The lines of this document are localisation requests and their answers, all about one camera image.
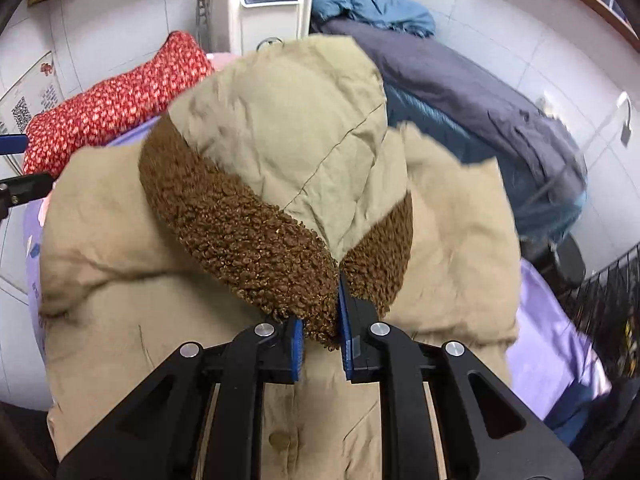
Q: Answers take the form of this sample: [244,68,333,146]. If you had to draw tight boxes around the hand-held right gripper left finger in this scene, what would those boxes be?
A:
[56,317,305,480]

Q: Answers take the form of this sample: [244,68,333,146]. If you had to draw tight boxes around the black wire rack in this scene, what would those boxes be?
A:
[565,245,640,396]

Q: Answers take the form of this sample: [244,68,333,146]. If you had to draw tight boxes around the red floral pillow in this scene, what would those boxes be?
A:
[22,31,216,177]

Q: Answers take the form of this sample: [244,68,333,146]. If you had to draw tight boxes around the pink mattress cover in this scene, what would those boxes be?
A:
[205,50,241,73]

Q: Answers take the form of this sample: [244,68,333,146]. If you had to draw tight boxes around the black knitted cloth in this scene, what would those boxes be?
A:
[575,375,640,480]

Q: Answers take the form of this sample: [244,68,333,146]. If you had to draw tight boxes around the purple floral bedsheet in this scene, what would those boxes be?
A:
[22,120,613,423]

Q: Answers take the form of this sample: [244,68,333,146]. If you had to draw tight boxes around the black round stool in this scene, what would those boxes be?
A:
[547,235,586,286]

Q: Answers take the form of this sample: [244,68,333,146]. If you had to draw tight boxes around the grey duvet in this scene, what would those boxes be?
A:
[325,17,588,196]

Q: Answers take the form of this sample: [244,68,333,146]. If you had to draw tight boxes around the printed poster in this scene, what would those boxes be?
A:
[0,50,63,136]

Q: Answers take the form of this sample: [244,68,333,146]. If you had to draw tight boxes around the white beauty machine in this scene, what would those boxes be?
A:
[195,0,321,56]

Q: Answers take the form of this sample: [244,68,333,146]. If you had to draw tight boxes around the navy blue cloth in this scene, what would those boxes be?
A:
[542,385,601,448]

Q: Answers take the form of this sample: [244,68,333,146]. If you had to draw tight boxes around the blue blanket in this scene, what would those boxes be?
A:
[310,0,436,38]

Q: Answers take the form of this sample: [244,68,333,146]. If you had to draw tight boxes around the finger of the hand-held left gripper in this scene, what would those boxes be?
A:
[0,172,55,218]
[0,134,28,157]

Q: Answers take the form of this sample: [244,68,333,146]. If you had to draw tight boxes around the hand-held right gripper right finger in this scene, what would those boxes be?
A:
[337,271,583,480]

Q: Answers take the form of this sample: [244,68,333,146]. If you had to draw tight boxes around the khaki puffer jacket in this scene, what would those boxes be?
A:
[37,34,523,480]

